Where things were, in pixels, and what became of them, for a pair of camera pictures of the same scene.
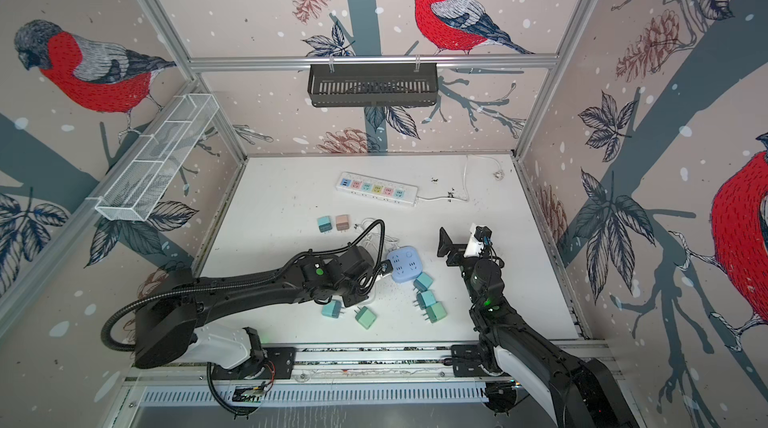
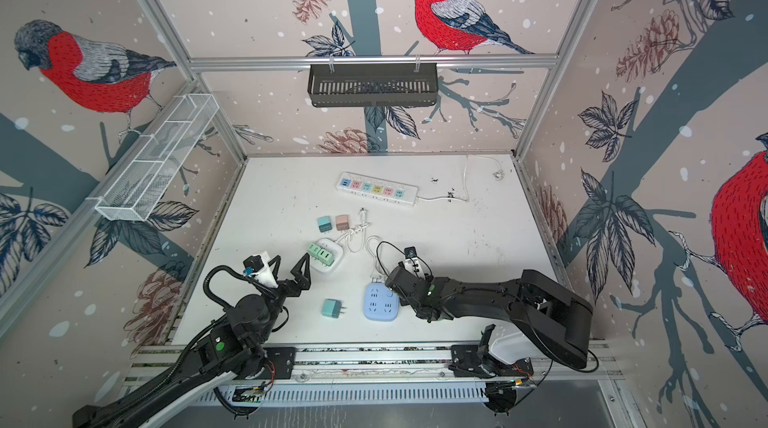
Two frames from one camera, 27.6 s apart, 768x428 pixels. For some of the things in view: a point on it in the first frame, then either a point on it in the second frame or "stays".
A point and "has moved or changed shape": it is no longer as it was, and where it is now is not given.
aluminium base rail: (404, 363) stays
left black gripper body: (355, 291) -> (273, 301)
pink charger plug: (342, 222) stays
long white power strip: (378, 189) stays
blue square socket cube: (405, 263) has moved or changed shape
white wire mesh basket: (143, 180) stays
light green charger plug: (365, 317) has moved or changed shape
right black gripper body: (470, 269) -> (417, 305)
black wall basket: (372, 85) stays
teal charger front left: (332, 309) stays
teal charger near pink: (324, 223) stays
